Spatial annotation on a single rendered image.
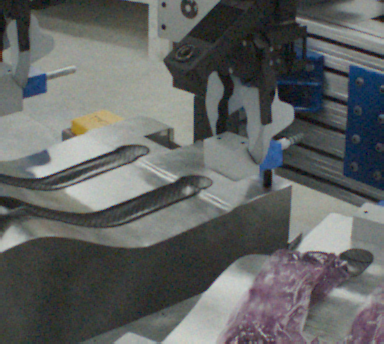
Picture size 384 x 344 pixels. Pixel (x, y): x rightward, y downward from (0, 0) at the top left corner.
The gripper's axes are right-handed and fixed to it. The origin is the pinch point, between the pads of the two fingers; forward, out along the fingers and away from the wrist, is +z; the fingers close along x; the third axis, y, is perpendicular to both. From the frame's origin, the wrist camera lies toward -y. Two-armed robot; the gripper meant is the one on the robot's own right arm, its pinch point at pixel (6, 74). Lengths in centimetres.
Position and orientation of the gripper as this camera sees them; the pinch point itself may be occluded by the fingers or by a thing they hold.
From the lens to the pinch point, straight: 128.6
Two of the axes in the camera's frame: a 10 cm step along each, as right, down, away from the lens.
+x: -6.5, -3.2, 6.9
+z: -0.1, 9.1, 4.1
